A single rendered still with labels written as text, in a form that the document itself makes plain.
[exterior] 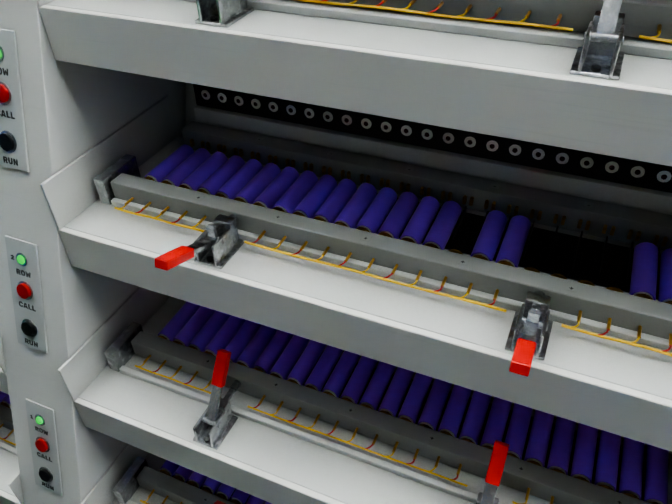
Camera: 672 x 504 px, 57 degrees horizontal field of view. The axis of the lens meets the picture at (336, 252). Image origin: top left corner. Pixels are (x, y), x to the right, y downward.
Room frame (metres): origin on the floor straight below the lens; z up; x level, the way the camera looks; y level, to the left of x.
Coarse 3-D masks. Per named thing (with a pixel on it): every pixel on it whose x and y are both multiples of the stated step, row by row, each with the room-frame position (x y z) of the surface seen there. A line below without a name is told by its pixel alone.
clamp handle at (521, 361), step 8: (536, 312) 0.39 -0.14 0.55; (528, 320) 0.39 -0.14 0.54; (536, 320) 0.39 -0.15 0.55; (528, 328) 0.38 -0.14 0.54; (536, 328) 0.38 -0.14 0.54; (520, 336) 0.37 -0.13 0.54; (528, 336) 0.37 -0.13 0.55; (536, 336) 0.37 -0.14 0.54; (520, 344) 0.35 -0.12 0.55; (528, 344) 0.35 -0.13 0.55; (520, 352) 0.34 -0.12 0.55; (528, 352) 0.34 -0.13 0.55; (512, 360) 0.33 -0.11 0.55; (520, 360) 0.33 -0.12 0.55; (528, 360) 0.33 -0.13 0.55; (512, 368) 0.33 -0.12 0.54; (520, 368) 0.33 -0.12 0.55; (528, 368) 0.32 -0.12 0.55
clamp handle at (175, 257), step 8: (208, 232) 0.48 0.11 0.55; (216, 232) 0.48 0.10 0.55; (200, 240) 0.47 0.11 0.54; (208, 240) 0.48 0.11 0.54; (216, 240) 0.48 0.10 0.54; (176, 248) 0.45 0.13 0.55; (184, 248) 0.45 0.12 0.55; (192, 248) 0.45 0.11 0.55; (200, 248) 0.46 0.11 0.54; (160, 256) 0.43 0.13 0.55; (168, 256) 0.43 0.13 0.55; (176, 256) 0.43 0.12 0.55; (184, 256) 0.44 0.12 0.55; (192, 256) 0.45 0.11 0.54; (160, 264) 0.42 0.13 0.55; (168, 264) 0.42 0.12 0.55; (176, 264) 0.43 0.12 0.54
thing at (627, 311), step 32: (128, 192) 0.56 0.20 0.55; (160, 192) 0.54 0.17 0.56; (192, 192) 0.54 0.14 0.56; (256, 224) 0.51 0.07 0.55; (288, 224) 0.50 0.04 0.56; (320, 224) 0.50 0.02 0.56; (352, 256) 0.48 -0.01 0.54; (384, 256) 0.47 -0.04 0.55; (416, 256) 0.46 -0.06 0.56; (448, 256) 0.46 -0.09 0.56; (416, 288) 0.44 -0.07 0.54; (480, 288) 0.44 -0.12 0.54; (512, 288) 0.43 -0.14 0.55; (544, 288) 0.42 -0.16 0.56; (576, 288) 0.42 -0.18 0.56; (608, 320) 0.40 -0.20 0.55; (640, 320) 0.40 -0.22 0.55
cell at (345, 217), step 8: (368, 184) 0.56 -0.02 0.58; (360, 192) 0.55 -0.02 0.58; (368, 192) 0.55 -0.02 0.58; (376, 192) 0.56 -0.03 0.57; (352, 200) 0.54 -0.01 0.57; (360, 200) 0.54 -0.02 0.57; (368, 200) 0.55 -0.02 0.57; (344, 208) 0.53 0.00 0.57; (352, 208) 0.53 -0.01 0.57; (360, 208) 0.53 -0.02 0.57; (344, 216) 0.51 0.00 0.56; (352, 216) 0.52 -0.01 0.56; (360, 216) 0.53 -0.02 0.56; (352, 224) 0.51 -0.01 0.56
